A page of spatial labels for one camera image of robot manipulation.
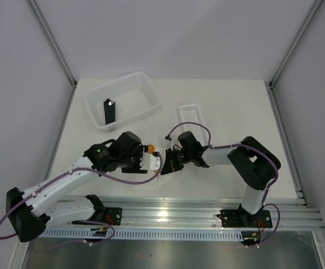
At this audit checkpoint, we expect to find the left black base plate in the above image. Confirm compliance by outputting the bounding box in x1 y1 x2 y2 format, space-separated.
96 207 123 226

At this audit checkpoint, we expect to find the black block in basket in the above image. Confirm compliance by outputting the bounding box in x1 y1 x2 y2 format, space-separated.
103 98 116 125

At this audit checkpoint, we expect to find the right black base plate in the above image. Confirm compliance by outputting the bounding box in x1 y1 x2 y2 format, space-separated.
216 209 272 228

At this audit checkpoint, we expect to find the small white utensil tray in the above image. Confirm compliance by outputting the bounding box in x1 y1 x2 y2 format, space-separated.
178 104 209 146

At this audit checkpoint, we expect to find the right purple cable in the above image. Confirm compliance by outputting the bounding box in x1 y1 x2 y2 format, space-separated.
165 122 281 202

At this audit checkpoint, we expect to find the aluminium mounting rail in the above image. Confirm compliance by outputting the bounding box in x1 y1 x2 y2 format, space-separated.
20 196 325 232

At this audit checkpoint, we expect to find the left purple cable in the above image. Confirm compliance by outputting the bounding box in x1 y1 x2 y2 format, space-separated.
0 151 163 240

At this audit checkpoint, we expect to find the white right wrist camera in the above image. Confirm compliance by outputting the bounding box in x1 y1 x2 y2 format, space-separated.
164 134 180 149

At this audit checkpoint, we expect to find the purple cable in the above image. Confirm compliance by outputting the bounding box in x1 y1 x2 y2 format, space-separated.
165 122 281 202
0 151 163 240

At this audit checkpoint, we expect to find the aluminium frame post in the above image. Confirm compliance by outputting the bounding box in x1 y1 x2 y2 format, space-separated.
268 0 325 91
26 0 77 88

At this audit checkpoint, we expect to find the right aluminium frame post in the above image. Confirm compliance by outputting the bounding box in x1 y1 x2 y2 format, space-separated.
268 0 325 91

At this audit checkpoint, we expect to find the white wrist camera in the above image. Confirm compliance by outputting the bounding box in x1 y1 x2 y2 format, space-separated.
164 134 180 149
140 152 161 171

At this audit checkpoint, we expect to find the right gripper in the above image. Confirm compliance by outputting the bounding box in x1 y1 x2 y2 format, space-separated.
161 148 192 175

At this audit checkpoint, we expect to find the white slotted cable duct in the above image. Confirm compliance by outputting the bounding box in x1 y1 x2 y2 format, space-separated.
40 227 243 242

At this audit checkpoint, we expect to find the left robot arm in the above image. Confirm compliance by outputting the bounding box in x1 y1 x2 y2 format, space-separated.
5 131 161 243

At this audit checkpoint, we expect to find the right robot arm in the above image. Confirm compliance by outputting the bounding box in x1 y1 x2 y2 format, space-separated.
161 131 281 226

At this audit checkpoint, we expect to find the left aluminium frame post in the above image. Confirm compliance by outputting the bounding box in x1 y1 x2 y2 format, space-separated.
26 0 77 88

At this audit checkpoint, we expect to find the large white plastic basket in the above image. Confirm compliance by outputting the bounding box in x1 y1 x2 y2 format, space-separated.
83 71 163 132

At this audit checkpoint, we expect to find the orange plastic spoon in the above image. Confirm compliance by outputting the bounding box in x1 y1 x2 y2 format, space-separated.
147 144 155 154

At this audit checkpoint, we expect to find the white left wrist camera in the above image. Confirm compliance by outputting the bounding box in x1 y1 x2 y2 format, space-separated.
140 152 161 171

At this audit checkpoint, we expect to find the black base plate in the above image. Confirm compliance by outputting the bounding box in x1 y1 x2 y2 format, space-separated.
216 209 272 228
96 207 123 226

